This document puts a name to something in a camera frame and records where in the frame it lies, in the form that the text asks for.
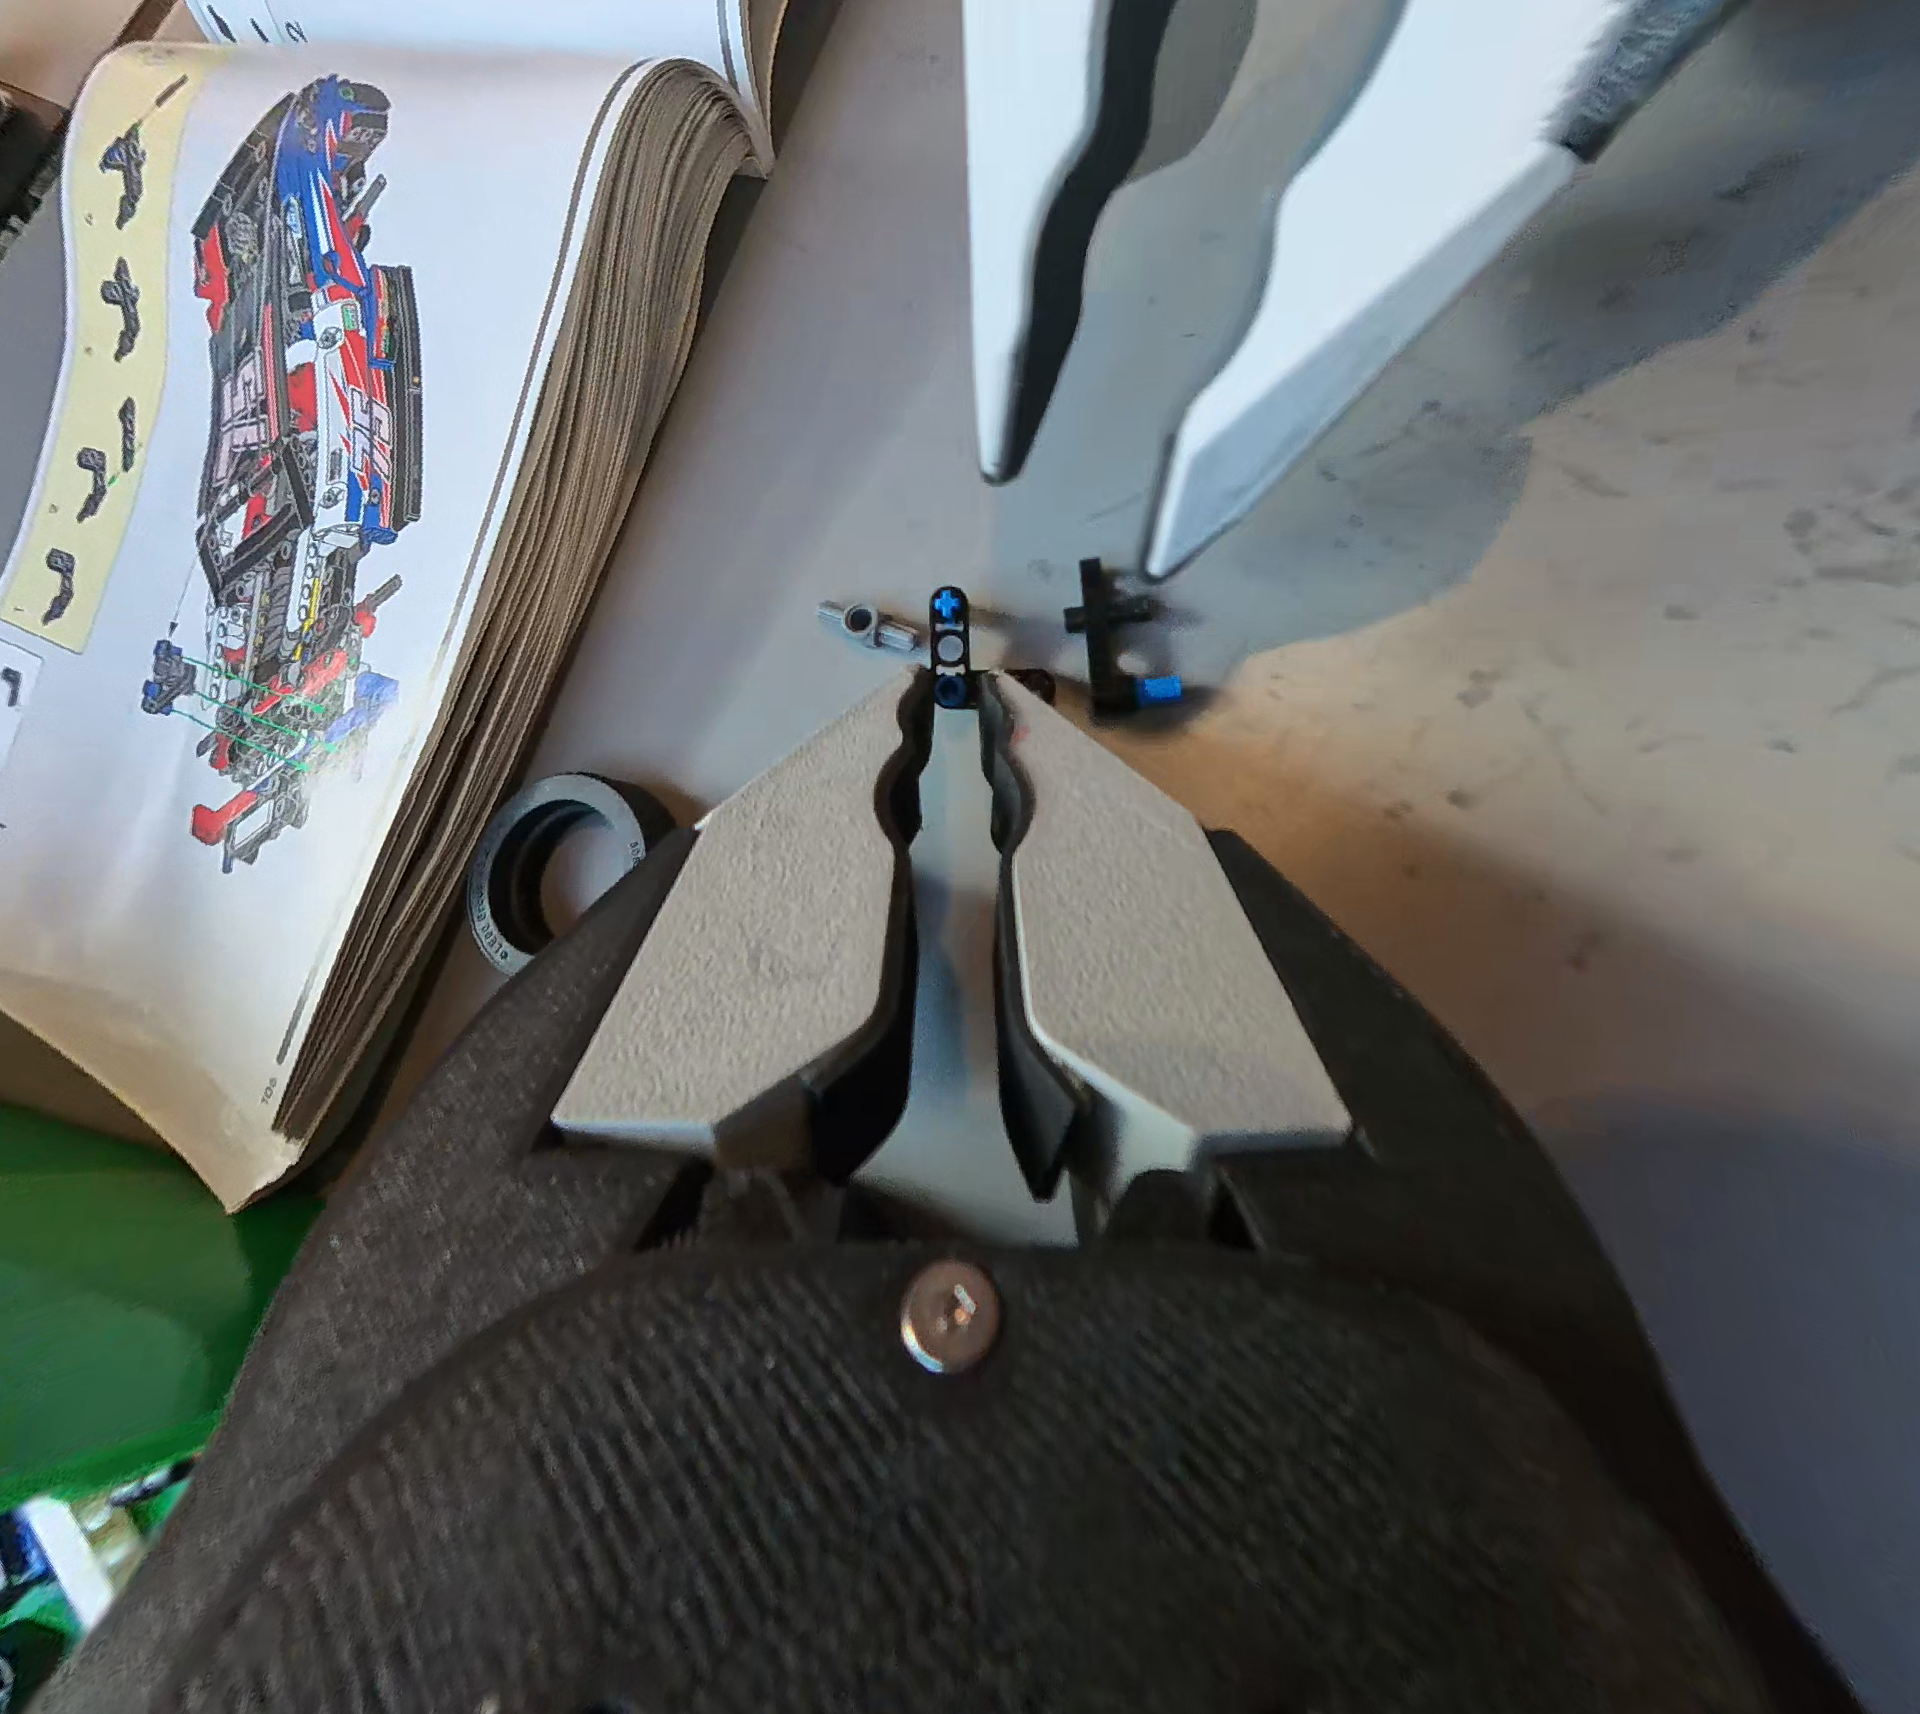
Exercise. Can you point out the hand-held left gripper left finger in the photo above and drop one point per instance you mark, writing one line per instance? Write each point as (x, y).
(781, 964)

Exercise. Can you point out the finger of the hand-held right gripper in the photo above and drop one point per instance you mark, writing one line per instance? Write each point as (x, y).
(1034, 65)
(1500, 19)

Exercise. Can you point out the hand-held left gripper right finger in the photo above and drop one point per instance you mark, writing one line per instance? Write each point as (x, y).
(1155, 978)

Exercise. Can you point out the black angled beam blue pin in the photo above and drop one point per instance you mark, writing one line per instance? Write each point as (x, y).
(1119, 664)

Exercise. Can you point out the grey axle connector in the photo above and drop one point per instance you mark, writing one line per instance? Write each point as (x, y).
(866, 625)

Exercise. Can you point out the black beam two blue pins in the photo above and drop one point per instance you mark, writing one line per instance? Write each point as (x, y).
(951, 648)

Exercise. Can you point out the black rubber toy tyre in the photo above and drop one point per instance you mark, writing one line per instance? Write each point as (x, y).
(503, 904)

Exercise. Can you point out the open instruction book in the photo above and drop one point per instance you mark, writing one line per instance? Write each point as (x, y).
(375, 545)

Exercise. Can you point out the green plastic bin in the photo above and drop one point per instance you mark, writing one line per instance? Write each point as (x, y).
(91, 1218)

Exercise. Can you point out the pile of small toy bricks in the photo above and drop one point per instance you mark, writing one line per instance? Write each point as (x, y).
(75, 1549)

